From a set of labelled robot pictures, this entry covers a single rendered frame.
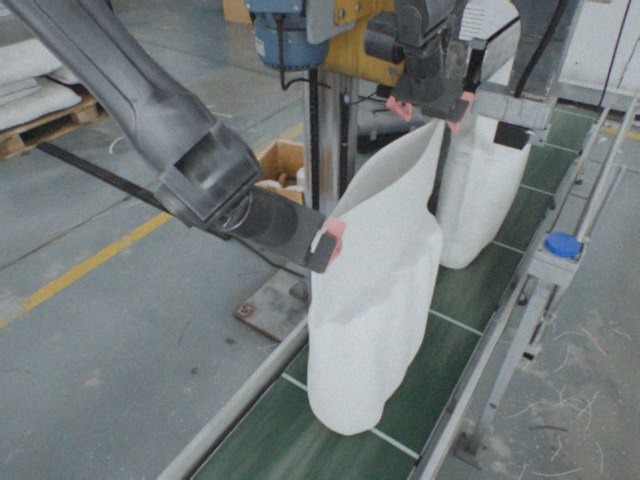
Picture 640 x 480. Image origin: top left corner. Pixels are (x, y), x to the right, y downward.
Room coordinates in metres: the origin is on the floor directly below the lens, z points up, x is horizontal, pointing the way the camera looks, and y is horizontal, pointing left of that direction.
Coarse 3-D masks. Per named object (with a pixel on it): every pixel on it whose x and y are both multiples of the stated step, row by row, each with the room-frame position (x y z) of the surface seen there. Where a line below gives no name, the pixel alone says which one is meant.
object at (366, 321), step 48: (432, 144) 0.80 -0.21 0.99; (384, 192) 0.60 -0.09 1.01; (384, 240) 0.61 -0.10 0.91; (432, 240) 0.74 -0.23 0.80; (336, 288) 0.53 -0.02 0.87; (384, 288) 0.59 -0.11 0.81; (432, 288) 0.77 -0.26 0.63; (336, 336) 0.52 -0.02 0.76; (384, 336) 0.55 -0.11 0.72; (336, 384) 0.51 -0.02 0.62; (384, 384) 0.55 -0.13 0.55
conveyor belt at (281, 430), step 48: (576, 144) 1.94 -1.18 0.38; (528, 192) 1.54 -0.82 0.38; (528, 240) 1.24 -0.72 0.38; (480, 288) 1.01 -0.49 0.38; (432, 336) 0.82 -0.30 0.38; (480, 336) 0.82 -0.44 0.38; (288, 384) 0.67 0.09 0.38; (432, 384) 0.66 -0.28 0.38; (240, 432) 0.54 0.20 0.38; (288, 432) 0.54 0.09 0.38; (336, 432) 0.54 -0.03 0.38; (384, 432) 0.54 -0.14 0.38
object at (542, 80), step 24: (456, 0) 0.93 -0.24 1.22; (528, 0) 0.86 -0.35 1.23; (552, 0) 0.84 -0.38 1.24; (576, 0) 0.82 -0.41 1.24; (456, 24) 0.97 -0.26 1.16; (528, 24) 0.86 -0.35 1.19; (576, 24) 0.87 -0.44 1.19; (528, 48) 0.85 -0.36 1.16; (552, 48) 0.83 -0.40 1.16; (552, 72) 0.83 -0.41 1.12; (528, 96) 0.84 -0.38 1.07
